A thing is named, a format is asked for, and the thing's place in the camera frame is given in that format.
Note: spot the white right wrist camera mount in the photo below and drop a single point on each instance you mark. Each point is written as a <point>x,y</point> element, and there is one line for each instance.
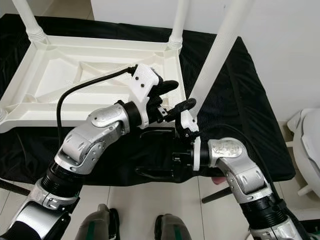
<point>189,122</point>

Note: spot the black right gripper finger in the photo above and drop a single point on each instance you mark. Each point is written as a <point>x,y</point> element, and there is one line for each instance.
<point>155,173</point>
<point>157,133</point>

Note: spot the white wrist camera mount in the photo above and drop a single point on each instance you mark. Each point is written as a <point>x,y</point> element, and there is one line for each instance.
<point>189,122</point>
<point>145,85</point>

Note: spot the white plastic chair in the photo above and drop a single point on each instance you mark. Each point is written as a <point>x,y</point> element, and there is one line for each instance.
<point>305,145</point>

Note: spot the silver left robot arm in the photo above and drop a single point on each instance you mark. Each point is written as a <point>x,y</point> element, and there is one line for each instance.
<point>95,135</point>

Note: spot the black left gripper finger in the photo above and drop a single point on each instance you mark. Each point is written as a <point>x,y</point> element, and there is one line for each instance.
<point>182,107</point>
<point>167,86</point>

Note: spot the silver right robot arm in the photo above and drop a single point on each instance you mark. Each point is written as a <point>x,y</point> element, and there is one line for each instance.
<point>240,170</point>

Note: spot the black table cloth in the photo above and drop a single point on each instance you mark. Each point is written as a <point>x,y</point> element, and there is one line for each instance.
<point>255,125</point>

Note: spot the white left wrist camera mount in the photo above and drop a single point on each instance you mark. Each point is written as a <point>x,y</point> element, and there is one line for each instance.
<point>145,85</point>

